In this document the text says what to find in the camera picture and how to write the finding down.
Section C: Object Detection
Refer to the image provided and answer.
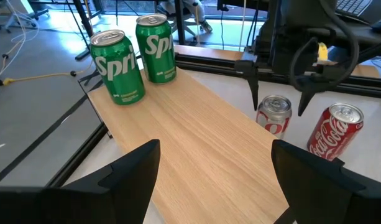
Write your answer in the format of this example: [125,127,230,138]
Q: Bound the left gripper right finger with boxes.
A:
[270,139,381,224]

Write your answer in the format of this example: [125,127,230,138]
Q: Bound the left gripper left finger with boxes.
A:
[0,139,162,224]

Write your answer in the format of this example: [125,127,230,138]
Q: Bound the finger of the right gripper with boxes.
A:
[297,76,328,118]
[235,60,260,112]

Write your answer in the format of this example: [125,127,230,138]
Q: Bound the silver Diet Coke can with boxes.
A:
[255,95,293,140]

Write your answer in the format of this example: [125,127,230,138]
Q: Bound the red Coca-Cola can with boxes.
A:
[306,102,365,162]

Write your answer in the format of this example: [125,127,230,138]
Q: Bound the green Sprite can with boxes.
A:
[90,29,146,106]
[135,13,178,85]

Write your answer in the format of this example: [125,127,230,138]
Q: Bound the yellow tag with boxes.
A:
[317,42,329,62]

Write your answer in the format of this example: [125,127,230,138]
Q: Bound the black keyboard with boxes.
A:
[334,0,374,17]

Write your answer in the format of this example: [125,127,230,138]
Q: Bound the light wooden board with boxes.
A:
[78,67,298,224]

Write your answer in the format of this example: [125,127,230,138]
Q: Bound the black tripod stand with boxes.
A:
[64,0,101,62]

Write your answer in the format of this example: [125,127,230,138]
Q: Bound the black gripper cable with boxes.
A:
[288,0,361,94]

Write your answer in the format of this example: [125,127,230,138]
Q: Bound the yellow floor cable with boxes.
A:
[2,58,96,86]

